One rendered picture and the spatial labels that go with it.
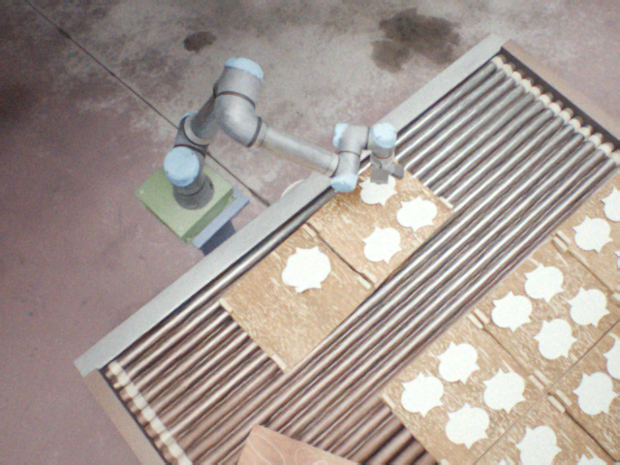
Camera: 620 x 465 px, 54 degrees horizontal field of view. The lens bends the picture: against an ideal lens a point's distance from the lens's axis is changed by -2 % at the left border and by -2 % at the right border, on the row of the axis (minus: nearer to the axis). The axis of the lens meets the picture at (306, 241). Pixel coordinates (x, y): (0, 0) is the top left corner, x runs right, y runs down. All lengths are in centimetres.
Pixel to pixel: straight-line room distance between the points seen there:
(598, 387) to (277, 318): 106
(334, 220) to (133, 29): 234
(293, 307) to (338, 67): 197
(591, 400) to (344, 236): 97
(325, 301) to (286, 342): 19
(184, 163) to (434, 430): 118
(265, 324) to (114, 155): 184
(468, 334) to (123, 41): 286
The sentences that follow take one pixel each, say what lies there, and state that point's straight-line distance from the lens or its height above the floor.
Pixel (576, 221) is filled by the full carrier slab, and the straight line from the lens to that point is 237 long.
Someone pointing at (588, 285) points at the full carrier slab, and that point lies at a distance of 229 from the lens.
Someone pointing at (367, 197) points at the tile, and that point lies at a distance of 225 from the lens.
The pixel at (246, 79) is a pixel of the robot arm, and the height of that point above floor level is 154.
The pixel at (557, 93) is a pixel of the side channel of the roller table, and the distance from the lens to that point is 262.
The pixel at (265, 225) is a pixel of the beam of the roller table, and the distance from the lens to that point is 225.
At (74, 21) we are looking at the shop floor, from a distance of 436.
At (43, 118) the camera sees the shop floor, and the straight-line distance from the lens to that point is 397.
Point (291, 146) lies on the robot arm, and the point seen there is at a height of 141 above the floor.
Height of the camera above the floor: 296
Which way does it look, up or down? 68 degrees down
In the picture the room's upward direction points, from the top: 8 degrees counter-clockwise
